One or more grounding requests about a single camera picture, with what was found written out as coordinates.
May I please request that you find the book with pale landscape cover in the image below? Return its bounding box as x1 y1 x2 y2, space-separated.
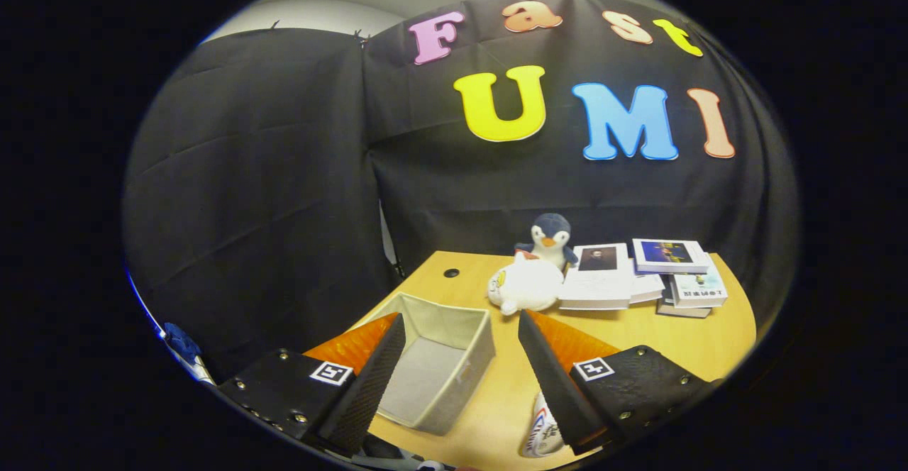
669 265 729 309

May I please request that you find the white canvas shoe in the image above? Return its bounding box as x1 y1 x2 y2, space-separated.
520 392 566 458

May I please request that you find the white book with portrait cover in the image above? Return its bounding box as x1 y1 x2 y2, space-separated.
558 243 633 311

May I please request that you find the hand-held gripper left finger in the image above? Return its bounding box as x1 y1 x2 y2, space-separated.
216 313 406 458

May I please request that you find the navy penguin plush toy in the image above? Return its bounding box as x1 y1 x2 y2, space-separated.
514 213 579 271

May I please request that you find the white round plush toy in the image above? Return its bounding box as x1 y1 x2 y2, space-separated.
487 253 566 316

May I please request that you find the book with blue picture cover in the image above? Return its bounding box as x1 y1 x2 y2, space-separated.
631 238 710 275

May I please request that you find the beige fabric storage box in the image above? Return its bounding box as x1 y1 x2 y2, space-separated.
351 292 496 436

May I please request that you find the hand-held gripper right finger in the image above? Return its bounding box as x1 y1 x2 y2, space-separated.
518 309 710 456

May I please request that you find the plain white book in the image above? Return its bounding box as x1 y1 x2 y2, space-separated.
628 258 668 305

